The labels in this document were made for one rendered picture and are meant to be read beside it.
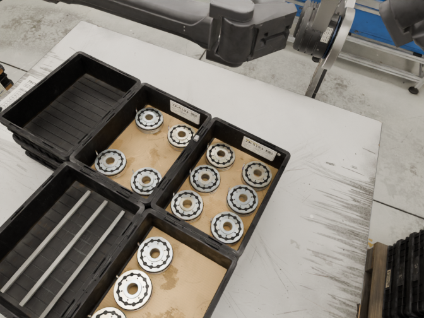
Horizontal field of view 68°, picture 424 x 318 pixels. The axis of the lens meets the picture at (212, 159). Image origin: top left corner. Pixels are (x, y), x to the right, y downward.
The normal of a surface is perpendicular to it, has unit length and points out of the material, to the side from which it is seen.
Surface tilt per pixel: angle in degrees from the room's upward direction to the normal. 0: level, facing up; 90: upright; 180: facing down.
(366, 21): 90
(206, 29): 90
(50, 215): 0
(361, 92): 0
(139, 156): 0
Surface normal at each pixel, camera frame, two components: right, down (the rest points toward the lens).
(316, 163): 0.08, -0.52
